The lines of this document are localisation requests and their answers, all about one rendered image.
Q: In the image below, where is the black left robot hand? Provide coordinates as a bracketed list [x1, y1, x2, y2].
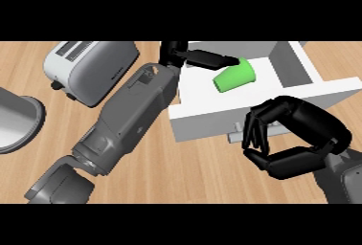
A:
[156, 41, 242, 72]

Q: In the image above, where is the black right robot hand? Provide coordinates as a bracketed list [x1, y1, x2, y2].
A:
[240, 95, 353, 181]

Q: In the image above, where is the green cup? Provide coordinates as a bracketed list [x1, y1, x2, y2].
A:
[211, 56, 257, 94]

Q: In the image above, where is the white open drawer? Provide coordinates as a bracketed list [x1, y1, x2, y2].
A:
[177, 41, 326, 111]

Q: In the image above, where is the white drawer front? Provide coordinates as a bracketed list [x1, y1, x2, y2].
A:
[168, 77, 362, 144]

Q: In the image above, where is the silver toaster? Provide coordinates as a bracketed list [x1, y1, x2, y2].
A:
[42, 41, 141, 109]

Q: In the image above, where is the grey round container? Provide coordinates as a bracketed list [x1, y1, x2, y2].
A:
[0, 87, 48, 155]

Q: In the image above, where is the grey drawer handle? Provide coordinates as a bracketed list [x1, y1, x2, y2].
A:
[226, 122, 289, 145]

